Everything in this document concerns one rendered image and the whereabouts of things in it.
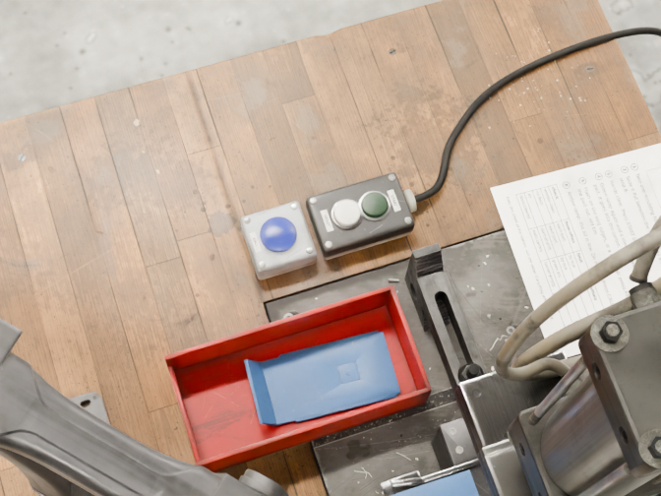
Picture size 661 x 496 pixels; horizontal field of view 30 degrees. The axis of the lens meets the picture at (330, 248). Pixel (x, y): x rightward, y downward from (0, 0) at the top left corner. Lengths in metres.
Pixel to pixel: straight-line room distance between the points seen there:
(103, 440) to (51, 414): 0.04
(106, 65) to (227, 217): 1.16
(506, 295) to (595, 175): 0.18
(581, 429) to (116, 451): 0.33
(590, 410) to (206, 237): 0.68
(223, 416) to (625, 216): 0.50
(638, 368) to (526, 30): 0.84
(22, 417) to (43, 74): 1.68
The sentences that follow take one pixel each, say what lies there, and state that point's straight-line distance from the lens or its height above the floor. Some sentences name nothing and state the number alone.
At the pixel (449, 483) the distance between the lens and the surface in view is 1.22.
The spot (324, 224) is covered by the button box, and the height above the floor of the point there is 0.93.
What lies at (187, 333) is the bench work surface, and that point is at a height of 0.90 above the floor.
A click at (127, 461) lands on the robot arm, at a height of 1.30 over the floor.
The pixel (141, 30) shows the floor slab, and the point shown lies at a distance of 2.54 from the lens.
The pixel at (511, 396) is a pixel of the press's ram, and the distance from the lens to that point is 1.09.
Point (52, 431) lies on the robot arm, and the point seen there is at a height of 1.32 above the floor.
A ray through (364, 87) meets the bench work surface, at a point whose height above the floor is 0.90.
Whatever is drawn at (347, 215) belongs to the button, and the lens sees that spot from 1.35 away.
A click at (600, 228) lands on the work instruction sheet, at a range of 1.42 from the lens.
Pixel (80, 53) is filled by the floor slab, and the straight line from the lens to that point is 2.53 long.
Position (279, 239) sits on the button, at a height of 0.94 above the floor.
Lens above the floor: 2.19
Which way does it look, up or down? 70 degrees down
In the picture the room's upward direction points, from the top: 6 degrees clockwise
